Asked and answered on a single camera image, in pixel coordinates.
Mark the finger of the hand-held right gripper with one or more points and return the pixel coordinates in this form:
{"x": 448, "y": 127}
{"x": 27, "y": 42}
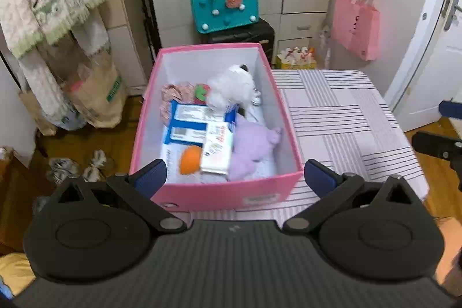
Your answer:
{"x": 451, "y": 109}
{"x": 433, "y": 144}

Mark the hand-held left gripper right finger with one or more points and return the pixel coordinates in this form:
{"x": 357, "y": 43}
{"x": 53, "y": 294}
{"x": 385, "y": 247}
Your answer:
{"x": 319, "y": 176}

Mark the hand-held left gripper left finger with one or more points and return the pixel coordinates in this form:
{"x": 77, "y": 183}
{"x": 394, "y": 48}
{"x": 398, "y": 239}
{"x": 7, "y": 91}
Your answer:
{"x": 151, "y": 178}

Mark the orange soft toy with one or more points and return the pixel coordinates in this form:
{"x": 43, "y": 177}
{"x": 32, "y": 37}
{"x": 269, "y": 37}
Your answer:
{"x": 189, "y": 160}

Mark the blue wet wipes pack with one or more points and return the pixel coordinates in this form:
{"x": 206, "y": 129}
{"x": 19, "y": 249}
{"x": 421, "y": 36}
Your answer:
{"x": 187, "y": 120}

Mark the white wet wipes pack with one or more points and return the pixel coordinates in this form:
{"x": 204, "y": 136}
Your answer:
{"x": 216, "y": 156}

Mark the pink storage box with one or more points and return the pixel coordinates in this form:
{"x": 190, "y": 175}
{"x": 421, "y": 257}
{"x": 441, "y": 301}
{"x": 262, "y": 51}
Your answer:
{"x": 223, "y": 190}

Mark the purple plush toy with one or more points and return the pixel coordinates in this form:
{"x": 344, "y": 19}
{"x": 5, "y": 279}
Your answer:
{"x": 249, "y": 145}

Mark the pink floral cloth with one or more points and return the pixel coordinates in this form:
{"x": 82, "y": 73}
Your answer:
{"x": 173, "y": 91}

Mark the red strawberry plush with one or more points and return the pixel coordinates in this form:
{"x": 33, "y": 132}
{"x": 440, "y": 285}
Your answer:
{"x": 200, "y": 95}

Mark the white mesh bath pouf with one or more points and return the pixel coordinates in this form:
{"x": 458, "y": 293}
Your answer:
{"x": 231, "y": 84}

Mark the white door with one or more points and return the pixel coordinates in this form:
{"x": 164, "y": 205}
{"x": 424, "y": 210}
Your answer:
{"x": 433, "y": 77}

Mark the grey white sneaker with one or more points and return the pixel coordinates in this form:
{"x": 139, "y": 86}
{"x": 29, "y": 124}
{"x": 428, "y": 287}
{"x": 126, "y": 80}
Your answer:
{"x": 97, "y": 165}
{"x": 63, "y": 169}

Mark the striped table cover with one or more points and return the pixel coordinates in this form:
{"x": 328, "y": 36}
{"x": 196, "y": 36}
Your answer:
{"x": 343, "y": 120}

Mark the large brown paper bag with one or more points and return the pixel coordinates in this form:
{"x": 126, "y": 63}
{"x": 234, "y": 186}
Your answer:
{"x": 104, "y": 102}

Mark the yellow box of bottles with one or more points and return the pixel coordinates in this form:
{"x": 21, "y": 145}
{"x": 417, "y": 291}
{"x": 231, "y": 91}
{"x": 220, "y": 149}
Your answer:
{"x": 296, "y": 62}

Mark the pink shopping bag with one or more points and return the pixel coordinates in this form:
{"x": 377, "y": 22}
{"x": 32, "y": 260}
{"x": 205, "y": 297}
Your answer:
{"x": 355, "y": 26}

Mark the clear plastic bag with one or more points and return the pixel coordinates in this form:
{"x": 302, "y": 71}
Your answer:
{"x": 325, "y": 48}

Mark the small brown paper bag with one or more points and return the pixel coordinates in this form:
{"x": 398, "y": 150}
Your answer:
{"x": 36, "y": 113}

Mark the brown wooden furniture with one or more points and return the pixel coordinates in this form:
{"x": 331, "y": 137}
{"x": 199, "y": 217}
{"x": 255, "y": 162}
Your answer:
{"x": 18, "y": 203}

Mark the black suitcase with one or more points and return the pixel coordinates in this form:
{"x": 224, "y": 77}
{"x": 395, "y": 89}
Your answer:
{"x": 260, "y": 35}

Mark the yellow cloth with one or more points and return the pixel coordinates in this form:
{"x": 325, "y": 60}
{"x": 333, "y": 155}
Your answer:
{"x": 14, "y": 272}

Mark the beige wooden cabinet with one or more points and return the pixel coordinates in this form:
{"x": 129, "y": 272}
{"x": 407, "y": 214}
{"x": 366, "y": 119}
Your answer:
{"x": 122, "y": 5}

